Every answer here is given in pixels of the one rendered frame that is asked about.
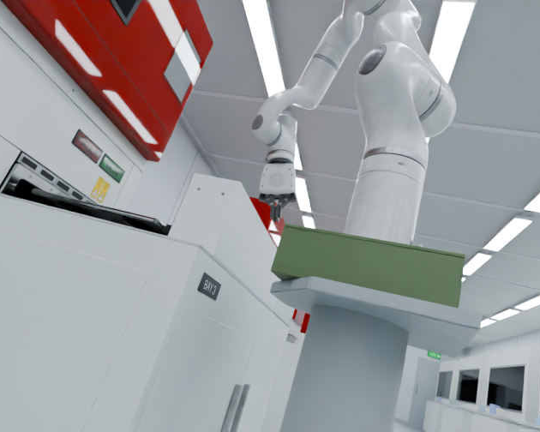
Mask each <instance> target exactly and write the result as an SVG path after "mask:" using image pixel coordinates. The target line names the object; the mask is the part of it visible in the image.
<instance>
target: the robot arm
mask: <svg viewBox="0 0 540 432"><path fill-rule="evenodd" d="M363 16H365V17H366V18H367V19H368V20H369V21H370V22H371V23H372V24H373V25H374V27H373V30H372V34H371V40H372V46H373V49H371V50H370V52H369V53H368V54H367V55H366V56H365V57H364V59H363V60H362V62H361V63H360V65H359V68H358V70H357V75H356V80H355V95H356V102H357V109H358V113H359V116H360V119H361V123H362V126H363V131H364V134H365V139H366V145H365V149H364V153H363V158H362V162H361V166H360V169H359V172H358V176H357V182H356V186H355V189H354V193H353V196H352V200H351V206H350V210H349V213H348V217H347V220H346V224H345V230H344V233H345V234H351V235H356V236H361V237H370V238H375V239H380V240H386V241H391V242H396V243H405V244H410V245H414V242H413V238H414V233H415V228H416V223H417V216H418V211H419V206H420V201H421V197H422V192H423V184H424V179H425V175H426V170H427V165H428V159H429V148H428V143H427V140H426V138H430V137H434V136H436V135H438V134H440V133H441V132H443V131H444V130H445V129H446V128H447V127H448V126H449V125H450V123H451V122H452V120H453V118H454V115H455V112H456V100H455V98H454V94H453V91H452V89H451V88H450V86H449V85H448V84H447V82H446V81H445V79H444V78H443V76H442V75H441V73H440V71H439V70H438V68H436V66H435V64H434V63H433V62H432V60H431V59H430V57H429V55H428V54H427V52H426V50H424V48H423V46H422V44H421V42H420V40H419V38H418V36H417V30H418V29H419V28H420V25H421V18H420V15H419V14H418V12H417V10H416V8H415V7H414V5H413V4H412V3H411V1H410V0H344V5H343V11H342V13H341V14H340V16H339V17H338V18H337V19H336V20H334V22H333V23H332V24H331V25H330V26H329V28H328V29H327V30H326V32H325V34H324V35H323V37H322V39H321V42H320V43H319V44H318V46H317V48H316V50H315V52H314V54H313V56H312V58H311V59H310V60H309V63H308V65H307V67H306V69H305V70H304V72H303V74H302V76H301V78H300V80H299V82H298V84H297V85H296V86H295V87H294V88H291V89H287V90H283V91H279V92H277V93H275V94H273V95H271V96H270V97H269V98H268V99H267V100H266V101H265V102H264V104H263V105H262V107H261V108H260V110H259V111H258V113H257V115H256V116H255V119H254V121H253V123H252V126H251V132H252V134H253V136H254V137H255V138H257V139H258V140H260V141H261V142H263V143H264V144H265V145H266V146H267V157H266V158H265V162H267V164H265V166H264V169H263V172H262V175H261V183H260V193H261V194H260V196H259V201H260V202H265V203H267V204H268V205H269V206H270V207H271V212H270V218H271V219H272V220H273V222H276V221H277V222H279V219H281V216H282V209H283V208H284V206H286V205H287V204H288V203H291V202H294V201H296V171H295V152H296V140H297V121H296V119H295V118H294V117H291V116H288V115H280V113H281V112H282V111H283V110H284V108H286V107H287V106H289V105H297V106H300V107H302V108H304V109H306V110H313V109H314V108H316V106H318V104H320V102H321V100H322V98H323V96H324V94H325V93H326V91H327V89H328V88H329V86H330V84H331V82H332V81H333V78H334V76H336V74H337V72H338V70H339V68H340V66H341V64H342V62H343V61H344V60H345V57H346V55H347V54H348V52H349V50H350V49H351V48H352V46H354V44H356V42H357V41H358V39H359V37H360V34H361V32H362V29H363ZM275 200H279V203H278V205H277V206H276V205H275Z"/></svg>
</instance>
